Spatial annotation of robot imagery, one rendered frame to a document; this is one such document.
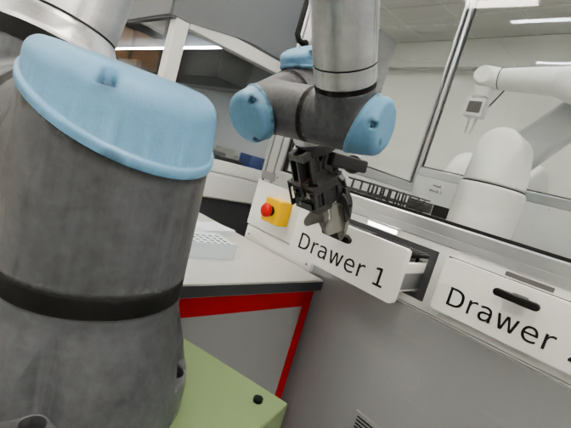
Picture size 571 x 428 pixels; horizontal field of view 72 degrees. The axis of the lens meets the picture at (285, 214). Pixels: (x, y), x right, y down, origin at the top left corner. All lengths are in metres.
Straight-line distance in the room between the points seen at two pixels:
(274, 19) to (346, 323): 1.16
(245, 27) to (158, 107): 1.37
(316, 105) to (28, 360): 0.39
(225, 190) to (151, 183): 1.37
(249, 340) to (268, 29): 1.16
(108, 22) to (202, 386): 0.31
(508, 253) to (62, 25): 0.76
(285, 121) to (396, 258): 0.37
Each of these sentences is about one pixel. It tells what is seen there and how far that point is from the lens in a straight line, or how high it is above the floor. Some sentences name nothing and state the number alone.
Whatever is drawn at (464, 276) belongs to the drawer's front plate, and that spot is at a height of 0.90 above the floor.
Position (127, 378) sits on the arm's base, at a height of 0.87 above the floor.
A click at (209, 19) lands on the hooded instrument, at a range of 1.50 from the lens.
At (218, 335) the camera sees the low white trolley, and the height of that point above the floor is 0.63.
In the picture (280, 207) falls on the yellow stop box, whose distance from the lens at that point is 1.10.
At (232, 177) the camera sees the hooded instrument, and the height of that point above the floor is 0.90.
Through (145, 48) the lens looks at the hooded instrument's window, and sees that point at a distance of 1.56.
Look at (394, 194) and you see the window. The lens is 0.96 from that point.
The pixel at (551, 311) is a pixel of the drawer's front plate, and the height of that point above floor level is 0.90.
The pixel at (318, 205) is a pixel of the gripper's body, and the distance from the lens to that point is 0.68.
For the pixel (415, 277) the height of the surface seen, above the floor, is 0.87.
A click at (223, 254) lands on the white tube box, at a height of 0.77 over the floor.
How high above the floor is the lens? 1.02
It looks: 7 degrees down
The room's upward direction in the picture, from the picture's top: 16 degrees clockwise
